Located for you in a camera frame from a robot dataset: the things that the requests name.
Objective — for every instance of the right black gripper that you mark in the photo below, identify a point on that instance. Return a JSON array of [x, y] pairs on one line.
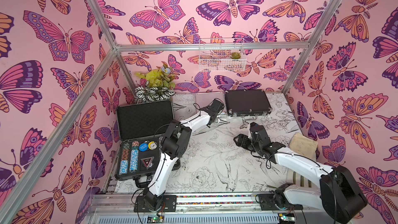
[[247, 140]]

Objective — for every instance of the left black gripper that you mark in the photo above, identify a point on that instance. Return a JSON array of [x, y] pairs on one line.
[[205, 109]]

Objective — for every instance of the black medium poker case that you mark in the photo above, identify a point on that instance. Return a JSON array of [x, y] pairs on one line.
[[247, 103]]

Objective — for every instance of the large black poker case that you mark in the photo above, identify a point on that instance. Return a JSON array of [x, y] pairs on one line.
[[141, 127]]

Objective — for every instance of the small silver poker case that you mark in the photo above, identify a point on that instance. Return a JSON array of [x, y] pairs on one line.
[[205, 98]]

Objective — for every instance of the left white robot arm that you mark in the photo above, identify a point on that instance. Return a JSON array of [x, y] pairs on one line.
[[173, 145]]

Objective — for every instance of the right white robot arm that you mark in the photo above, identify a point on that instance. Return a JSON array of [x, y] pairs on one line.
[[335, 190]]

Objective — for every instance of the beige work glove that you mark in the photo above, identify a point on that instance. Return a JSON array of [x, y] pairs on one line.
[[303, 146]]

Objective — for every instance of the small green succulent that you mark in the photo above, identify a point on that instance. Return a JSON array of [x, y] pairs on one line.
[[235, 55]]

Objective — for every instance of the yellow-green leafy plant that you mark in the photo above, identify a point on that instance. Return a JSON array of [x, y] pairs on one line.
[[161, 77]]

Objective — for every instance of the striped leaf plant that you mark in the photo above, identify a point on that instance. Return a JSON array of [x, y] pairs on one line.
[[153, 94]]

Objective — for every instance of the white wire basket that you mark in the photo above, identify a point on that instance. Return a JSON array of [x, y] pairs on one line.
[[215, 57]]

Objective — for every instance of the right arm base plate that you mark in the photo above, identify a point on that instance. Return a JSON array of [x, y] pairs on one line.
[[271, 201]]

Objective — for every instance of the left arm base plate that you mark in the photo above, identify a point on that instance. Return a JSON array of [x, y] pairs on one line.
[[166, 203]]

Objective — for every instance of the aluminium front rail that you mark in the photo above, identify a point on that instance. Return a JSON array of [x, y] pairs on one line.
[[216, 208]]

